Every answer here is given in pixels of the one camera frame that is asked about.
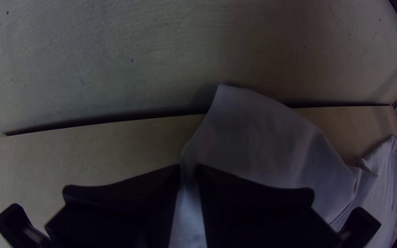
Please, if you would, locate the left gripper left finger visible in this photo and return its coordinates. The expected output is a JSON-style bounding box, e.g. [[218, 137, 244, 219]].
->
[[45, 163, 182, 248]]

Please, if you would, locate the light grey t-shirt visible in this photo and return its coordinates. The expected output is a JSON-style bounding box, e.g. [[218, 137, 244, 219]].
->
[[168, 84, 397, 248]]

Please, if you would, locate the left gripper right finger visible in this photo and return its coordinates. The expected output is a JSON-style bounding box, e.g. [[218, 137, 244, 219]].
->
[[197, 164, 340, 248]]

